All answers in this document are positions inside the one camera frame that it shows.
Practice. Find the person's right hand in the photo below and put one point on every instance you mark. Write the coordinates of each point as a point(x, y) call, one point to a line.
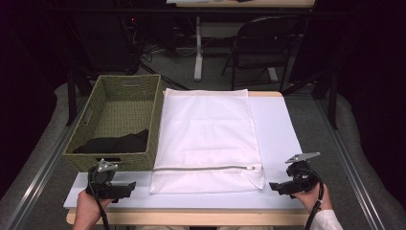
point(309, 199)

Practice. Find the desk with white legs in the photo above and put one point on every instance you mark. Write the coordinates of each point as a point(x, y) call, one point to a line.
point(198, 48)

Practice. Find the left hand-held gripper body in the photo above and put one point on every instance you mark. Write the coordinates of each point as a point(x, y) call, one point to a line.
point(102, 188)

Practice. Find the dark computer tower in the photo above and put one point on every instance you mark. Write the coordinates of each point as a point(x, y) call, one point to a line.
point(105, 44)

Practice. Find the black cloth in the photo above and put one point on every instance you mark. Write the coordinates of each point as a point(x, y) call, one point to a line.
point(121, 143)

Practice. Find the metal rail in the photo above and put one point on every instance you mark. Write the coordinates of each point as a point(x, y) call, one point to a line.
point(48, 159)
point(348, 159)

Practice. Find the black folding chair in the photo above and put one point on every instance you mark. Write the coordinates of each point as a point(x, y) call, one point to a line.
point(265, 35)

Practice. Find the wooden table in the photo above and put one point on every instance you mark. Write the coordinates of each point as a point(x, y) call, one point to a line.
point(191, 218)

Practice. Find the white board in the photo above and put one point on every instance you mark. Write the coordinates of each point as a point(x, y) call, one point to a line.
point(277, 127)

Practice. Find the black stand leg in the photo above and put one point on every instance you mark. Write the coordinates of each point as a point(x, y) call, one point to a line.
point(72, 102)
point(333, 105)

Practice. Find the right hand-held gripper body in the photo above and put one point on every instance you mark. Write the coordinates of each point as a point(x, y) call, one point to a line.
point(301, 179)

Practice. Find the green woven basket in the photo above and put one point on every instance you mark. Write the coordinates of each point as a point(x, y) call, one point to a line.
point(126, 111)

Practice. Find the person's left hand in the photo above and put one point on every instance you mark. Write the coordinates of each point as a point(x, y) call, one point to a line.
point(87, 207)

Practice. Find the white mesh laundry bag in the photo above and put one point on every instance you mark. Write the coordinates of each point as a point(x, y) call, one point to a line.
point(207, 127)

